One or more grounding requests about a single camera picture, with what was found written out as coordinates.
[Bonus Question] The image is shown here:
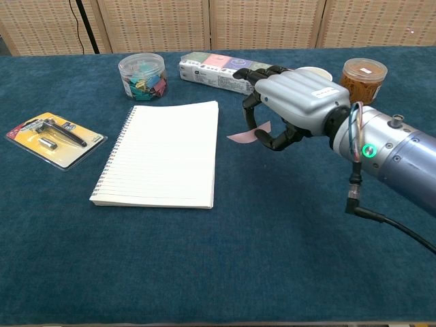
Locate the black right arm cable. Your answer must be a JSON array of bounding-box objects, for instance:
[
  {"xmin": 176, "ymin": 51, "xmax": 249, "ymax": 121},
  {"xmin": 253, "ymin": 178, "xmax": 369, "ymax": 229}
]
[{"xmin": 345, "ymin": 159, "xmax": 436, "ymax": 255}]

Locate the bamboo folding screen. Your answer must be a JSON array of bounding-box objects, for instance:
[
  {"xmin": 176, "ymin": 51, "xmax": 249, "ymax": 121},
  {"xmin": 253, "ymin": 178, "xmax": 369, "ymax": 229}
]
[{"xmin": 0, "ymin": 0, "xmax": 436, "ymax": 57}]

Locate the black tripod stand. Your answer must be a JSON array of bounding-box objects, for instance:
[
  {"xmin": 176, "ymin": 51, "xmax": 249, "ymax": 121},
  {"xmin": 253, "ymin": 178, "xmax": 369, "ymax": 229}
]
[{"xmin": 75, "ymin": 0, "xmax": 101, "ymax": 55}]

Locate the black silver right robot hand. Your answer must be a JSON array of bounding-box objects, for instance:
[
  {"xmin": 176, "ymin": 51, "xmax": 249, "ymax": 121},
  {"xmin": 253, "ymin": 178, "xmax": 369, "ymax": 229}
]
[{"xmin": 232, "ymin": 66, "xmax": 352, "ymax": 152}]

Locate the multicolour tissue pack row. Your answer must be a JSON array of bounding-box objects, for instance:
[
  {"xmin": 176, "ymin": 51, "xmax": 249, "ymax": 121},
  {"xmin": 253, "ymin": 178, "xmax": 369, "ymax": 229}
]
[{"xmin": 178, "ymin": 51, "xmax": 277, "ymax": 97}]

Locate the clear jar of binder clips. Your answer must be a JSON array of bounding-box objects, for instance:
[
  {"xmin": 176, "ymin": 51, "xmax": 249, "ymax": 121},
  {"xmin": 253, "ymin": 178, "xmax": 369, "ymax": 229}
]
[{"xmin": 117, "ymin": 53, "xmax": 169, "ymax": 102}]

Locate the small pink strip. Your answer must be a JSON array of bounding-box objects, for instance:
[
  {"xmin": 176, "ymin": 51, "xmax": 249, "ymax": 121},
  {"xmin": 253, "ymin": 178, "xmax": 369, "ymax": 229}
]
[{"xmin": 226, "ymin": 121, "xmax": 273, "ymax": 144}]

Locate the blue table cloth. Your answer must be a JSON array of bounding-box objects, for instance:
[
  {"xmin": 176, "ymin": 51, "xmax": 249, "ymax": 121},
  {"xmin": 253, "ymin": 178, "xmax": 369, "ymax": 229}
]
[{"xmin": 0, "ymin": 46, "xmax": 436, "ymax": 324}]

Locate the clear jar of rubber bands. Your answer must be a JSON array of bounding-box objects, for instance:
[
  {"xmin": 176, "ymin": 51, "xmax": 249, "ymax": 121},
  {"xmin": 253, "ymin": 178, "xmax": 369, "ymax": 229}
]
[{"xmin": 339, "ymin": 57, "xmax": 388, "ymax": 106}]

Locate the white spiral notebook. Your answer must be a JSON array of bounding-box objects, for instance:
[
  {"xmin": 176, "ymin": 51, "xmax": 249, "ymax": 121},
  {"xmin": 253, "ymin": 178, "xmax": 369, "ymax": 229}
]
[{"xmin": 89, "ymin": 100, "xmax": 219, "ymax": 210}]

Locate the white paper cup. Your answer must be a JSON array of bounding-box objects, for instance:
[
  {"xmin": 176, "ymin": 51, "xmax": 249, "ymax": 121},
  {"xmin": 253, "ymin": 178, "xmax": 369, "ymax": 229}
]
[{"xmin": 305, "ymin": 67, "xmax": 333, "ymax": 82}]

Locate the yellow razor blister pack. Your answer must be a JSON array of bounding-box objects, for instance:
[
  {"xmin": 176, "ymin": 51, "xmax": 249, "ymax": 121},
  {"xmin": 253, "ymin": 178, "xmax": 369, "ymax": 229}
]
[{"xmin": 5, "ymin": 112, "xmax": 108, "ymax": 171}]

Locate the thin black hanging cable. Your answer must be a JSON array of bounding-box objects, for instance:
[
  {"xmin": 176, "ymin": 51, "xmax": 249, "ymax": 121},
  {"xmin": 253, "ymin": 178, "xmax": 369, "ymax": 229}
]
[{"xmin": 69, "ymin": 0, "xmax": 86, "ymax": 55}]

